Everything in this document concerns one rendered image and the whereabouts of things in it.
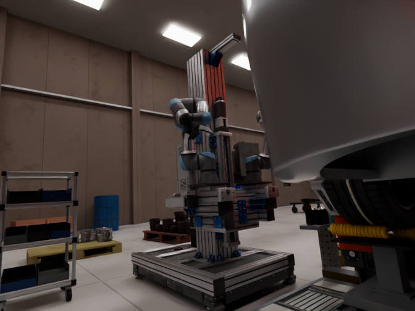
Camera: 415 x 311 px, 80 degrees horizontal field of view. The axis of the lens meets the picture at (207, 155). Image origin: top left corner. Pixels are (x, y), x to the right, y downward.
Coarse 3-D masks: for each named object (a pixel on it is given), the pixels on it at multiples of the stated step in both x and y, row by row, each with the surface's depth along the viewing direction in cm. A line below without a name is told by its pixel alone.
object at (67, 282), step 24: (0, 192) 178; (24, 192) 213; (48, 192) 224; (0, 216) 175; (0, 240) 173; (24, 240) 185; (48, 240) 191; (72, 240) 198; (0, 264) 198; (48, 264) 214; (72, 264) 196; (0, 288) 184; (24, 288) 180; (48, 288) 184
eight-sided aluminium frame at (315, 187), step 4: (312, 184) 125; (316, 184) 123; (320, 184) 122; (312, 188) 126; (316, 188) 124; (320, 188) 123; (324, 188) 122; (316, 192) 126; (320, 192) 127; (324, 192) 123; (320, 196) 127; (324, 196) 129; (320, 200) 129; (324, 200) 128; (328, 200) 126; (324, 204) 129; (328, 204) 130; (328, 208) 130; (332, 208) 130; (332, 212) 130; (336, 212) 129
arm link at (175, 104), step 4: (172, 100) 141; (176, 100) 141; (172, 104) 139; (176, 104) 138; (180, 104) 139; (172, 108) 139; (176, 108) 137; (180, 108) 136; (184, 108) 137; (172, 112) 141; (176, 112) 136
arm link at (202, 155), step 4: (200, 152) 185; (204, 152) 182; (208, 152) 182; (200, 156) 183; (204, 156) 182; (208, 156) 181; (212, 156) 183; (200, 160) 181; (204, 160) 181; (208, 160) 181; (212, 160) 182; (200, 164) 181; (204, 164) 181; (208, 164) 180; (212, 164) 181; (200, 168) 183; (204, 168) 180; (208, 168) 180; (212, 168) 181
